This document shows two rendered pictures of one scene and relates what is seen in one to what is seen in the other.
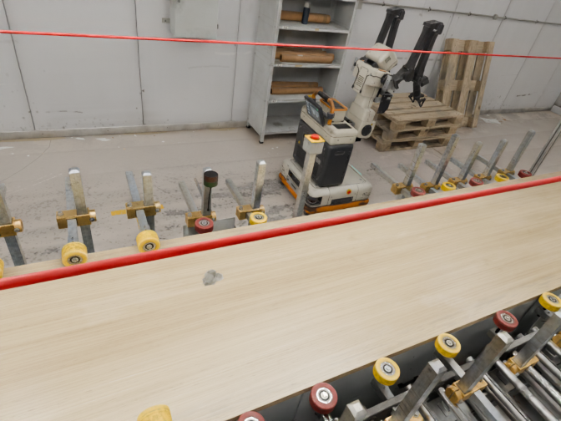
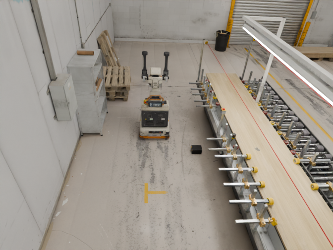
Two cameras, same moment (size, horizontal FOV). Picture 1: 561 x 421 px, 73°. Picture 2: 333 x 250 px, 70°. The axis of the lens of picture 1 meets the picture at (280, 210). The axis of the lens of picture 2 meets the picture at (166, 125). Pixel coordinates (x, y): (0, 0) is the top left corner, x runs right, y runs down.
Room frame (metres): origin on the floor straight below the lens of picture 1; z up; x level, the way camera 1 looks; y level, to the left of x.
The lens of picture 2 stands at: (1.03, 3.25, 3.27)
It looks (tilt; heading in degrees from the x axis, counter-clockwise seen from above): 37 degrees down; 296
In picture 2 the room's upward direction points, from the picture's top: 4 degrees clockwise
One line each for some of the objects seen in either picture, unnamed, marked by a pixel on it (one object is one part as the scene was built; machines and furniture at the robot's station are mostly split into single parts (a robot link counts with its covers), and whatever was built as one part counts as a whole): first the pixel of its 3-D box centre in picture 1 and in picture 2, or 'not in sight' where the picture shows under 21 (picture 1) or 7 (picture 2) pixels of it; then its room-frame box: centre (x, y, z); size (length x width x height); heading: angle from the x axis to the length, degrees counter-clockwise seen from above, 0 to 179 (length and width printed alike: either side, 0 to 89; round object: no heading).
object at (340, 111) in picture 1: (331, 109); (155, 99); (3.02, -0.26, 0.87); 0.23 x 0.15 x 0.11; 31
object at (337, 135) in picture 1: (326, 141); (154, 110); (3.03, -0.28, 0.59); 0.55 x 0.34 x 0.83; 31
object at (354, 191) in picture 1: (324, 181); (154, 125); (3.07, -0.36, 0.16); 0.67 x 0.64 x 0.25; 121
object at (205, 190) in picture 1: (205, 212); (227, 146); (1.37, 0.34, 0.87); 0.04 x 0.04 x 0.48; 32
